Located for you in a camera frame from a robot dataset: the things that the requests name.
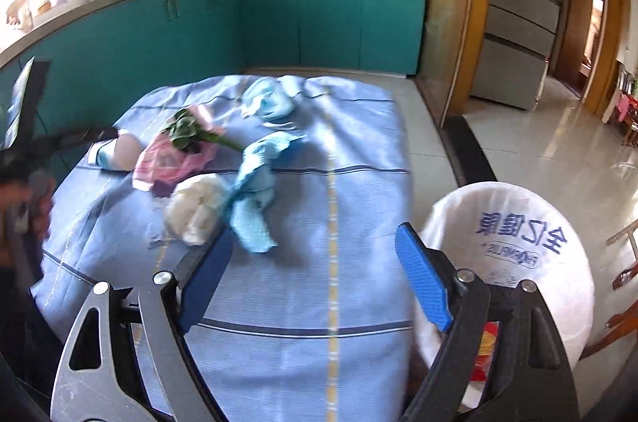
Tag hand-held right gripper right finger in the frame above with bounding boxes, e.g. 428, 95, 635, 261
395, 223, 579, 422

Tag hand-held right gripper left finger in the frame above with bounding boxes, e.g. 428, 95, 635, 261
50, 228, 236, 422

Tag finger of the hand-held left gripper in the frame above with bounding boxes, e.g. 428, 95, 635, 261
9, 58, 53, 151
30, 127, 120, 160

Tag white paper cup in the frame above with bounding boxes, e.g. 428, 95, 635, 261
89, 133, 145, 174

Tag white plastic bag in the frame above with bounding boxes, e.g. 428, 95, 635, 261
164, 173, 231, 247

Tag pink plastic bag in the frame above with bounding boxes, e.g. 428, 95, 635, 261
132, 104, 226, 194

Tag red snack packet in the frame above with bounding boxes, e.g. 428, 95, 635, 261
471, 321, 500, 384

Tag blue cloth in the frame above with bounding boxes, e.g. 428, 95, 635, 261
228, 132, 306, 254

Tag white lined waste basket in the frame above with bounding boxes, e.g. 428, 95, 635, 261
414, 180, 596, 422

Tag light blue tissue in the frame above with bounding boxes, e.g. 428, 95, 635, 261
242, 77, 306, 130

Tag person's left hand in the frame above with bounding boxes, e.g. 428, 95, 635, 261
25, 175, 57, 244

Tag blue striped tablecloth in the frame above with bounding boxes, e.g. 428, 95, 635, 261
31, 74, 417, 422

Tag carved wooden chair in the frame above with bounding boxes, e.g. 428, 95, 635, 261
581, 267, 638, 359

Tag wooden stool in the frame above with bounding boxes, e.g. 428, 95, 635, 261
605, 220, 638, 248

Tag chairs with pink clothes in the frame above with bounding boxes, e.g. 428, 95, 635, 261
601, 61, 638, 144

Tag silver refrigerator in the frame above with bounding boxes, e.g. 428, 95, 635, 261
471, 0, 564, 111

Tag wood framed glass sliding door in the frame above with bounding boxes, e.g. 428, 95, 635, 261
410, 0, 494, 129

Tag teal base kitchen cabinets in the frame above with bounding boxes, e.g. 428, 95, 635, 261
0, 0, 430, 184

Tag brown wooden door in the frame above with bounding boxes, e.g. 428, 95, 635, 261
554, 0, 606, 99

